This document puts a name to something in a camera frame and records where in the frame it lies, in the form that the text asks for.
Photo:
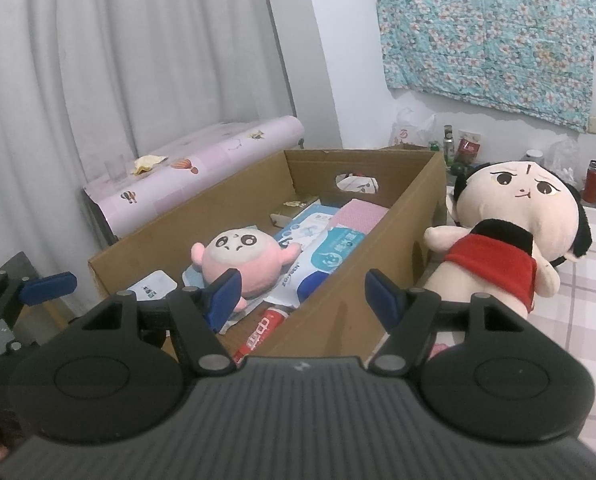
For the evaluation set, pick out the pink mesh cloth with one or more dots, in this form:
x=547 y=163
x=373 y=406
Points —
x=360 y=215

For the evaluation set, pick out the red toothpaste tube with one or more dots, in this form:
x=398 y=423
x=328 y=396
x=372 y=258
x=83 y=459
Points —
x=258 y=335

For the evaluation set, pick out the clear glass cup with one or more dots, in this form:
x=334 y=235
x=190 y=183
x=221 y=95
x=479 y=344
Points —
x=115 y=170

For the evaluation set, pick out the green glass bottle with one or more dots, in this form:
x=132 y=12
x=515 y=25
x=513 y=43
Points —
x=447 y=145

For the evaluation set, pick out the clear plastic bag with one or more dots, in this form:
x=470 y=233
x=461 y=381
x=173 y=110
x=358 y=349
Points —
x=562 y=160

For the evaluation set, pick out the floral wall cloth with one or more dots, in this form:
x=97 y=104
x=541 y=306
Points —
x=487 y=35

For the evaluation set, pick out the blue and white tissue pack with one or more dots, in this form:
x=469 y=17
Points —
x=328 y=260

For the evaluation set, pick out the cardboard box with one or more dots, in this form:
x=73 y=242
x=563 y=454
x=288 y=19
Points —
x=338 y=320

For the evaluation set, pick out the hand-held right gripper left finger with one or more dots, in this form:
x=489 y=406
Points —
x=225 y=300

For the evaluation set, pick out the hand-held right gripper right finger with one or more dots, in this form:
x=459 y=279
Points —
x=382 y=300

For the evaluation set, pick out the red snack packet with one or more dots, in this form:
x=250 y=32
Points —
x=467 y=150

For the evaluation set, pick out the red thermos bottle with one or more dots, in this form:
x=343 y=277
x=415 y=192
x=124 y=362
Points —
x=592 y=185

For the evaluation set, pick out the yellow crumpled wrapper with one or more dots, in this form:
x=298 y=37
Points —
x=148 y=164

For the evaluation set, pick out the small pink plush toy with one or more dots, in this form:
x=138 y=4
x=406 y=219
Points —
x=248 y=270

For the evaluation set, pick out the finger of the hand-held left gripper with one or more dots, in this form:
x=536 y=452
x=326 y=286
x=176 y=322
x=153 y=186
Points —
x=48 y=287

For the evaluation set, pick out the pink cloth covered table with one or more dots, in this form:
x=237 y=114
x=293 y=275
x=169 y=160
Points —
x=203 y=160

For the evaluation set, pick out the white curtain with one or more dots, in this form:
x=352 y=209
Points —
x=128 y=60

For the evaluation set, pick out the white plastic bag red logo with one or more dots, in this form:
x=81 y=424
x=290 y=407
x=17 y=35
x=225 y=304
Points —
x=410 y=130

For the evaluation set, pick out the large plush doll red top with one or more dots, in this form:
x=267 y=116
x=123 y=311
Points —
x=502 y=200

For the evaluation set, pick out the clear jar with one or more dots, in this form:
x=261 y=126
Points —
x=534 y=156

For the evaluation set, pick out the checked cartoon tablecloth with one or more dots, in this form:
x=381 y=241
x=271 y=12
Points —
x=577 y=320

